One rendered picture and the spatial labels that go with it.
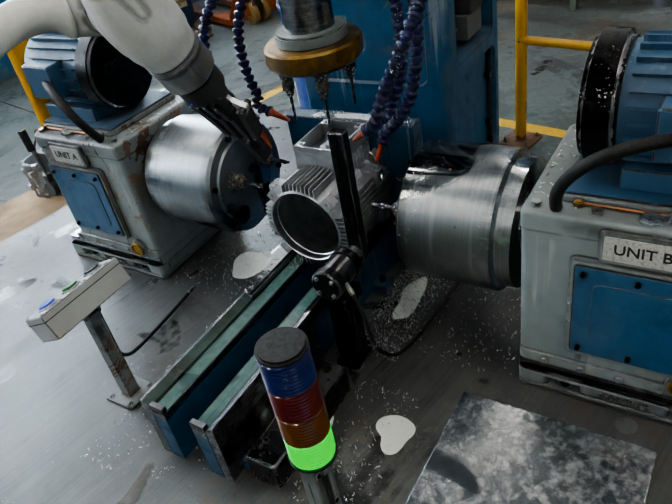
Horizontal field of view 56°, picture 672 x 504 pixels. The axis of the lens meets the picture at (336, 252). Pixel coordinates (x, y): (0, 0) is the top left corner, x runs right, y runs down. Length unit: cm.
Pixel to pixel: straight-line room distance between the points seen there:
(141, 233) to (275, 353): 92
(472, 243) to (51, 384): 91
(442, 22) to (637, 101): 49
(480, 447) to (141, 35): 73
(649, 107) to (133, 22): 67
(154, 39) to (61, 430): 77
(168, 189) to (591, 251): 86
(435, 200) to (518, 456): 41
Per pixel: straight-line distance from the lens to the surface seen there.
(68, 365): 149
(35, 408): 144
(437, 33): 129
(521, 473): 93
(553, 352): 112
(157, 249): 157
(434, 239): 107
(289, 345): 69
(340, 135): 102
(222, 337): 119
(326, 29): 116
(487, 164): 107
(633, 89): 92
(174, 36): 96
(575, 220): 94
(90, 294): 118
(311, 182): 120
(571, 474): 94
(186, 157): 137
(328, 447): 80
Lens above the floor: 169
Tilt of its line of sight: 36 degrees down
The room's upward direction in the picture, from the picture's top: 12 degrees counter-clockwise
